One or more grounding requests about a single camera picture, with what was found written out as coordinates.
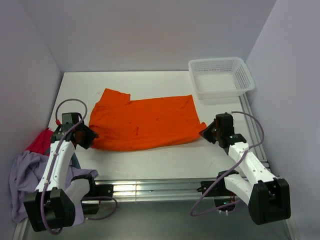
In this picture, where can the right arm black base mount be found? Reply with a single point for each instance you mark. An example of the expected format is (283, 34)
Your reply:
(221, 196)

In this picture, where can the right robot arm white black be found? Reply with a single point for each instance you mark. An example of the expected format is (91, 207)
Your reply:
(266, 195)

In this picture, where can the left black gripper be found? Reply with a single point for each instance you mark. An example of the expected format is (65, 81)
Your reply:
(91, 135)

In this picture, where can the lavender t shirt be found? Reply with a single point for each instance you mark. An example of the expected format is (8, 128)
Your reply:
(26, 172)

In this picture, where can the teal blue t shirt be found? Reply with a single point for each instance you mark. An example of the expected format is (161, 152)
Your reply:
(74, 160)

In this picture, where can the aluminium front rail frame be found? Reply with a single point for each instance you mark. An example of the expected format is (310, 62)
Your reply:
(160, 210)

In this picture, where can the orange t shirt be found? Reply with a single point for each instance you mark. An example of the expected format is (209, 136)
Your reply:
(125, 125)

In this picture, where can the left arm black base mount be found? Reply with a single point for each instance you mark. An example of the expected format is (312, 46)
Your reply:
(91, 203)

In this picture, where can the white perforated plastic basket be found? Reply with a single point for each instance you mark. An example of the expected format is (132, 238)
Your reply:
(220, 77)

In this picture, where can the red t shirt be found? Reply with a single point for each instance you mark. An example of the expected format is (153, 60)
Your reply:
(41, 144)

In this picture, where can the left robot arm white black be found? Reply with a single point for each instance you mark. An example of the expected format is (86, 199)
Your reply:
(56, 201)

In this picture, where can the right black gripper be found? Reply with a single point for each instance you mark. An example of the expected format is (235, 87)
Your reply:
(206, 133)

